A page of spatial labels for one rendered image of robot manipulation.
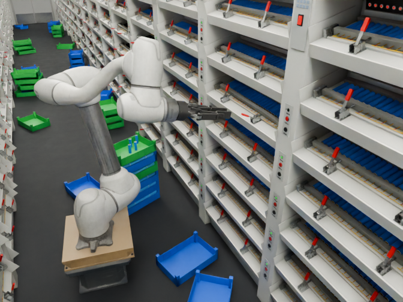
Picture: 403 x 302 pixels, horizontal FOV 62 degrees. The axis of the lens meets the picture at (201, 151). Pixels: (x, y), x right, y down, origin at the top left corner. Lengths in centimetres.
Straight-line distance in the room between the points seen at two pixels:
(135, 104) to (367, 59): 70
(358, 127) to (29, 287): 180
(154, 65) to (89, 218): 87
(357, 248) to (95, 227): 117
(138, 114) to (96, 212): 70
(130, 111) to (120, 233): 89
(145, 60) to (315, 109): 57
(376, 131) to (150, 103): 70
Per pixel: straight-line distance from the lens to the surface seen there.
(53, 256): 226
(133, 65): 118
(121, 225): 193
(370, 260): 121
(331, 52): 107
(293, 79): 120
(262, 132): 140
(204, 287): 194
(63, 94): 150
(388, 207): 109
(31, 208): 269
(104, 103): 380
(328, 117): 111
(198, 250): 211
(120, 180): 179
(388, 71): 96
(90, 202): 170
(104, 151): 176
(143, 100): 116
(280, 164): 133
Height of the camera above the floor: 153
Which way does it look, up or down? 30 degrees down
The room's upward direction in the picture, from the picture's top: straight up
